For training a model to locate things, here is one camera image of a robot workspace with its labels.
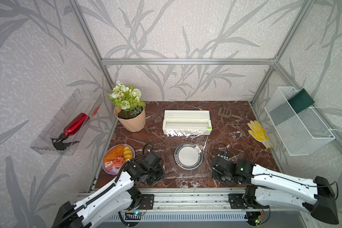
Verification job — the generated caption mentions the white plate green rim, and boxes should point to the white plate green rim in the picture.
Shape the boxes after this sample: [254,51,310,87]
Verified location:
[174,143,203,170]

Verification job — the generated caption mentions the cream plastic wrap dispenser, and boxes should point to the cream plastic wrap dispenser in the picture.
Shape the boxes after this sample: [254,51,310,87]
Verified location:
[162,110,212,137]

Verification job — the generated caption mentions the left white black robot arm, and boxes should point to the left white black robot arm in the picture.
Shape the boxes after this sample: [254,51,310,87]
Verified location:
[53,151,164,228]

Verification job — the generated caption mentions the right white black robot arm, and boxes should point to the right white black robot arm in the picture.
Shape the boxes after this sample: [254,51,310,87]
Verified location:
[210,155,339,225]

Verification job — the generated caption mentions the purple plate of toy food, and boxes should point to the purple plate of toy food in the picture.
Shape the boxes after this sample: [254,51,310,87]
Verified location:
[102,144,135,175]

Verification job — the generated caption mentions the yellow rubber glove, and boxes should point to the yellow rubber glove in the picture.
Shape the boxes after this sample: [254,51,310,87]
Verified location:
[248,121,274,149]

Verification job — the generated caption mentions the brown slotted spatula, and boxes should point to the brown slotted spatula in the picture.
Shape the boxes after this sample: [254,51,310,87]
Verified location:
[218,107,242,119]

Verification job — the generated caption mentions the artificial flowers in beige pot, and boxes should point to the artificial flowers in beige pot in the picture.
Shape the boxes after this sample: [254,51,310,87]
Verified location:
[108,81,146,133]

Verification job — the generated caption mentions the red spray bottle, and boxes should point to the red spray bottle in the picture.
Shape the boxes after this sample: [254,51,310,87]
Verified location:
[51,113,88,151]

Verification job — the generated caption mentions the dark green card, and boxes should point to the dark green card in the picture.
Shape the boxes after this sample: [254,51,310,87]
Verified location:
[288,89,315,114]

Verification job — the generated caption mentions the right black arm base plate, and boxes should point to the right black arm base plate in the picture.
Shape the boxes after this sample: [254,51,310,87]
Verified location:
[228,193,268,210]

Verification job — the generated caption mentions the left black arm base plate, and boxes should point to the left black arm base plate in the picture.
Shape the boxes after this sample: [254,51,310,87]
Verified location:
[132,194,154,210]

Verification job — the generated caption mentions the left black corrugated cable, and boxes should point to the left black corrugated cable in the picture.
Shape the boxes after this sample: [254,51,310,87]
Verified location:
[52,142,155,228]

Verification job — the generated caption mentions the white wire mesh basket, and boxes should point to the white wire mesh basket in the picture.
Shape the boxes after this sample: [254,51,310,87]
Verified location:
[265,86,335,156]

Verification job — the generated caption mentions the clear plastic wall bin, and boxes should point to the clear plastic wall bin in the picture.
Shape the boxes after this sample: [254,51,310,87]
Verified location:
[30,89,103,156]

